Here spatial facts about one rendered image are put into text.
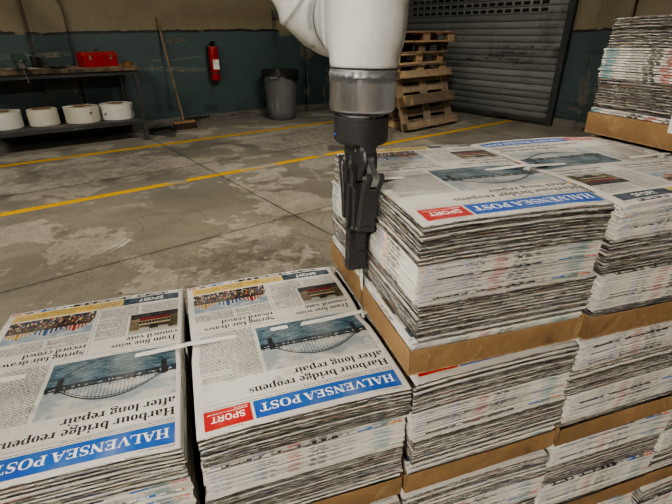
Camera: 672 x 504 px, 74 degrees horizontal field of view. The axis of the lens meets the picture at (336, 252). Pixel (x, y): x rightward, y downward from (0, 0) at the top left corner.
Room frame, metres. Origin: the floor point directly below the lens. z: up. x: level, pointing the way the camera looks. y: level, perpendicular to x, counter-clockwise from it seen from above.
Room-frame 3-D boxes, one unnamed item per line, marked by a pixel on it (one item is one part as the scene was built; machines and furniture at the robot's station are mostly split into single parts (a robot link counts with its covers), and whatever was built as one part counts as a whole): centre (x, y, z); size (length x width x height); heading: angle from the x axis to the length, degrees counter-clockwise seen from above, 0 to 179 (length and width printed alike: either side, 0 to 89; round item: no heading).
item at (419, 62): (7.38, -1.03, 0.65); 1.33 x 0.94 x 1.30; 132
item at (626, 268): (0.77, -0.46, 0.95); 0.38 x 0.29 x 0.23; 17
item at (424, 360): (0.69, -0.18, 0.86); 0.38 x 0.29 x 0.04; 17
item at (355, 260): (0.62, -0.03, 0.96); 0.03 x 0.01 x 0.07; 108
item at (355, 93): (0.63, -0.04, 1.19); 0.09 x 0.09 x 0.06
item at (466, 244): (0.69, -0.18, 0.95); 0.38 x 0.29 x 0.23; 17
